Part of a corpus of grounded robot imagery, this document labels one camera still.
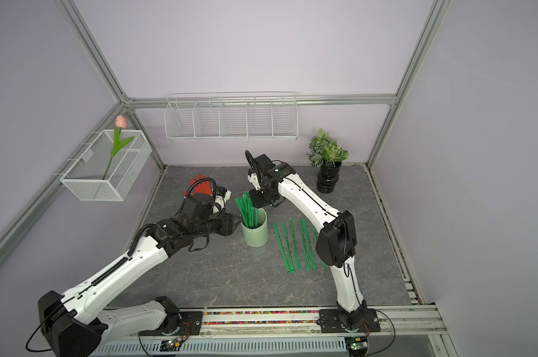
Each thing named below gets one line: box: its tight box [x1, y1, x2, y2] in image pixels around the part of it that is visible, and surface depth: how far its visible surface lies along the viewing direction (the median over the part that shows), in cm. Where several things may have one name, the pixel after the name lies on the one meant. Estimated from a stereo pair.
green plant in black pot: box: [306, 127, 350, 195], surface depth 94 cm
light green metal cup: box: [240, 207, 269, 247], surface depth 89 cm
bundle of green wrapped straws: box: [234, 191, 258, 229], surface depth 85 cm
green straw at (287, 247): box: [281, 221, 296, 273], surface depth 92 cm
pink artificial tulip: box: [101, 115, 135, 180], surface depth 82 cm
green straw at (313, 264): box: [298, 218, 318, 271], surface depth 93 cm
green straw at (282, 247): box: [272, 220, 291, 273], surface depth 93 cm
